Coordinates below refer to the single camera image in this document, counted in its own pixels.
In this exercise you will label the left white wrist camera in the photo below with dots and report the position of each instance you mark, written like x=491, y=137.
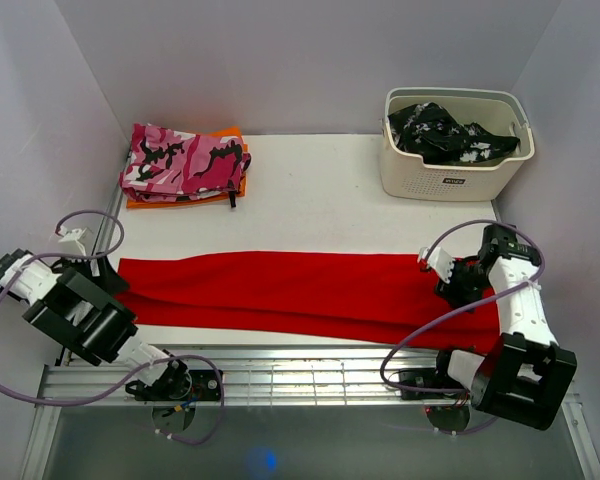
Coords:
x=73, y=242

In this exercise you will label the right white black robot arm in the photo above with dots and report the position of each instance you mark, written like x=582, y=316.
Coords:
x=525, y=374

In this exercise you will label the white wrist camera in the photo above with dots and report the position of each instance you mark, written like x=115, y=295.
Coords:
x=437, y=260
x=73, y=242

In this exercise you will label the orange folded trousers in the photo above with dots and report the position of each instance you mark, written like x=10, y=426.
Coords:
x=180, y=204

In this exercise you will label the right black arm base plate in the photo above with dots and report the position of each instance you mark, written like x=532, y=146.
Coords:
x=421, y=378

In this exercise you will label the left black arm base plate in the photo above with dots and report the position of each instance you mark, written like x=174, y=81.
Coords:
x=205, y=387

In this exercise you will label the aluminium rail frame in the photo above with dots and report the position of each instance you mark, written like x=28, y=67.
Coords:
x=281, y=370

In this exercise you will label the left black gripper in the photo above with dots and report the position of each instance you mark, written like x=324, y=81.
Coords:
x=108, y=279

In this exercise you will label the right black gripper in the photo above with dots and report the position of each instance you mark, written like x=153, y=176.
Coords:
x=453, y=294

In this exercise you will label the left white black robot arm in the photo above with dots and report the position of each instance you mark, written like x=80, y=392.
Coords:
x=74, y=303

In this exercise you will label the red trousers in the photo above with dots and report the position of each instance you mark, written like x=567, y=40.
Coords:
x=378, y=298

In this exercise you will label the pink camouflage folded trousers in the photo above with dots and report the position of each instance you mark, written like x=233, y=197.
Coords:
x=185, y=162

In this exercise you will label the black white floral trousers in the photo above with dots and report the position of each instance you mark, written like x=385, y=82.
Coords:
x=428, y=130

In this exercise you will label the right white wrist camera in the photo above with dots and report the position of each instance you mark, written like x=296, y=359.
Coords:
x=437, y=260

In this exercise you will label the cream perforated plastic basket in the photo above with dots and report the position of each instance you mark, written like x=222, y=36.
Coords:
x=406, y=175

